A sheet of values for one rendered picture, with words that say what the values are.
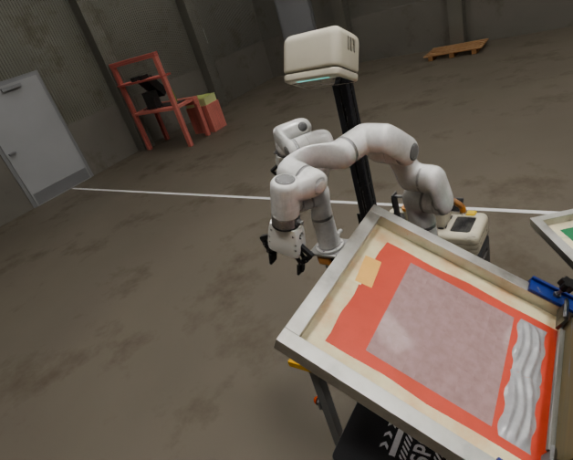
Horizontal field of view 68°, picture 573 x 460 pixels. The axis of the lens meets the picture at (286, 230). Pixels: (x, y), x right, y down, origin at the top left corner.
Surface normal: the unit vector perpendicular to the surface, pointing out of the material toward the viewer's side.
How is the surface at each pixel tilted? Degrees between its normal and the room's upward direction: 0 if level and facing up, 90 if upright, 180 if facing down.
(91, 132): 90
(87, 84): 90
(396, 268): 30
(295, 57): 64
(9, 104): 90
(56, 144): 90
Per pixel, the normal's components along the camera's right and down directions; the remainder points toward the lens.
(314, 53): -0.61, 0.11
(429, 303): 0.18, -0.70
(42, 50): 0.80, 0.08
